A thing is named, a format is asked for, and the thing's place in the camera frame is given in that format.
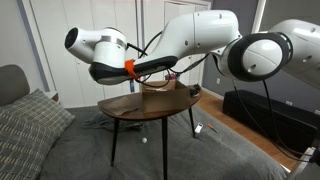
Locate grey dashed pattern pillow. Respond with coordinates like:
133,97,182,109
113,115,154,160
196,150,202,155
0,111,57,180

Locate grey mattress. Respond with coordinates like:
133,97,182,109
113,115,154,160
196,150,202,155
36,104,289,180

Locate long black bench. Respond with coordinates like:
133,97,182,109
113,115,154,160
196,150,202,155
222,89,320,155

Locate round dark wooden table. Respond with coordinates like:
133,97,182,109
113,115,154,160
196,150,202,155
97,84,203,180

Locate grey plaid pillow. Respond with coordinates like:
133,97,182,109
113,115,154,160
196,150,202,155
6,88,76,148

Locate brown paper sheet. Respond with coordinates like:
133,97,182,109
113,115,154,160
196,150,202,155
102,97,145,117

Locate brown cardboard box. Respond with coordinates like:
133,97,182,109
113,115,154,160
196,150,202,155
139,79,192,114

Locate orange strap on arm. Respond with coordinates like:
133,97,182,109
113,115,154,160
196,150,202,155
124,58,140,81

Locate orange handled screwdriver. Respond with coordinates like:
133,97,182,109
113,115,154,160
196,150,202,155
207,123,220,134

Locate silver metal stand bar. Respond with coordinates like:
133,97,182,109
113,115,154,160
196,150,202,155
285,146,320,180

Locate white closet door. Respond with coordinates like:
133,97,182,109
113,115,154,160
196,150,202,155
29,0,138,108
142,0,212,88

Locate plain grey pillow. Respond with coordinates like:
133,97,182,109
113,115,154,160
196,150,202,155
0,64,31,108

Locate red and blue pens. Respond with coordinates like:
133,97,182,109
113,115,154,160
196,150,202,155
165,72,181,82

